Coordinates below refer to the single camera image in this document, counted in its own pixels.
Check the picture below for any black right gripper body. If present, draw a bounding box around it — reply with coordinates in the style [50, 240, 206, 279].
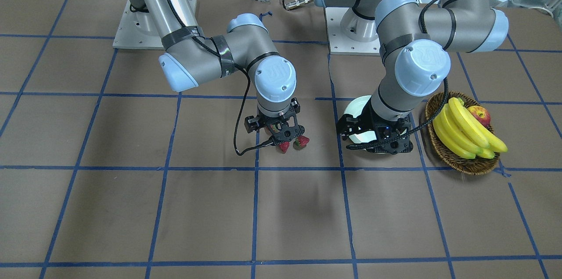
[244, 98, 305, 145]

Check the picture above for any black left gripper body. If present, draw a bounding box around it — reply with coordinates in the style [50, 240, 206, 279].
[336, 108, 413, 155]

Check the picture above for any red strawberry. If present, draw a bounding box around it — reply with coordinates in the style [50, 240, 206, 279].
[293, 135, 310, 150]
[278, 141, 291, 154]
[264, 124, 279, 135]

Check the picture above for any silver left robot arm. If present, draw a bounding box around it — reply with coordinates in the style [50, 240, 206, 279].
[314, 0, 508, 154]

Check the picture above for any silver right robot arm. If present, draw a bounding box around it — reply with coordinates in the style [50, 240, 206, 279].
[129, 0, 305, 146]

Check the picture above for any light green plate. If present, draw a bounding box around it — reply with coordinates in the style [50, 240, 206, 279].
[338, 95, 392, 145]

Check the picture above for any yellow banana bunch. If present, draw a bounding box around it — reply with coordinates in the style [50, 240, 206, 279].
[433, 97, 508, 159]

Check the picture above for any brown wicker basket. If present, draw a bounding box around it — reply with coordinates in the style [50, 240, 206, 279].
[424, 91, 508, 175]

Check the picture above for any red yellow apple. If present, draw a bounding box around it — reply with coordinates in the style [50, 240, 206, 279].
[467, 105, 491, 127]

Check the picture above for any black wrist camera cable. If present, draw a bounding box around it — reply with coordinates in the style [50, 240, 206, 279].
[233, 68, 281, 156]

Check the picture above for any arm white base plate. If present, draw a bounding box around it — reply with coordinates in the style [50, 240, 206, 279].
[324, 7, 381, 56]
[112, 0, 197, 50]

